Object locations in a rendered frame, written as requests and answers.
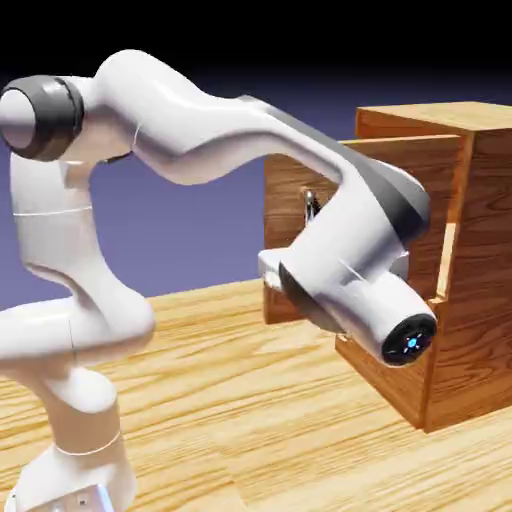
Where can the light wood cabinet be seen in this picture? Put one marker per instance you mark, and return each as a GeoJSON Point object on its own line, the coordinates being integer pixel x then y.
{"type": "Point", "coordinates": [484, 280]}

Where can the wooden cabinet door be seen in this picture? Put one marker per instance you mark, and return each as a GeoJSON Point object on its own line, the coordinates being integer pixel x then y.
{"type": "Point", "coordinates": [436, 176]}

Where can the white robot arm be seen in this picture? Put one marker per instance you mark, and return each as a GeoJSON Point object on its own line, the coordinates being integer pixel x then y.
{"type": "Point", "coordinates": [208, 128]}

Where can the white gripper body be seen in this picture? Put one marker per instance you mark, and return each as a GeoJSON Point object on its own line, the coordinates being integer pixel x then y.
{"type": "Point", "coordinates": [272, 264]}

